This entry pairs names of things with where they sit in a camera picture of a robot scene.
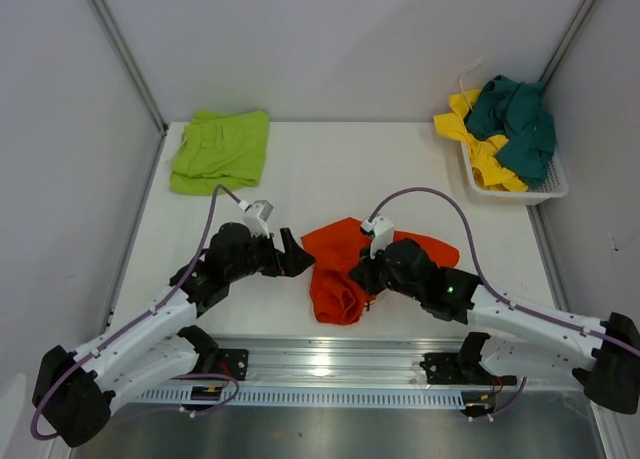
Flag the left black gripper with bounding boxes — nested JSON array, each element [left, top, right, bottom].
[[226, 227, 314, 283]]

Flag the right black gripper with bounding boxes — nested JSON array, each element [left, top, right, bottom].
[[349, 239, 424, 302]]

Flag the orange shorts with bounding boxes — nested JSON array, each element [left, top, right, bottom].
[[299, 217, 460, 325]]

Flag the lime green shorts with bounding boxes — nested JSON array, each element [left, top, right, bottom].
[[169, 110, 270, 196]]

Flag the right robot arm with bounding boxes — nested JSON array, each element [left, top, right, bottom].
[[349, 239, 639, 415]]

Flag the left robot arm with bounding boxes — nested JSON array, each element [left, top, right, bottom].
[[31, 223, 315, 448]]

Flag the yellow shorts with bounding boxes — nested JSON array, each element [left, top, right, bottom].
[[434, 89, 529, 193]]

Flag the teal shorts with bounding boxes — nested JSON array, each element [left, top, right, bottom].
[[465, 75, 556, 189]]

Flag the white plastic basket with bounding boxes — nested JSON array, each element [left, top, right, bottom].
[[459, 144, 569, 206]]

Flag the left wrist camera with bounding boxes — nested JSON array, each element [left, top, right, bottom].
[[238, 200, 274, 237]]

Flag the aluminium rail frame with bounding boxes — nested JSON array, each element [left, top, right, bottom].
[[67, 333, 614, 393]]

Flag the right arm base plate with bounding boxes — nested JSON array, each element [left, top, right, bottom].
[[419, 352, 518, 386]]

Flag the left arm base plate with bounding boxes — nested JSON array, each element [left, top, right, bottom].
[[215, 349, 249, 381]]

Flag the slotted cable duct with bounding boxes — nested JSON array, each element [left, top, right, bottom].
[[133, 385, 471, 410]]

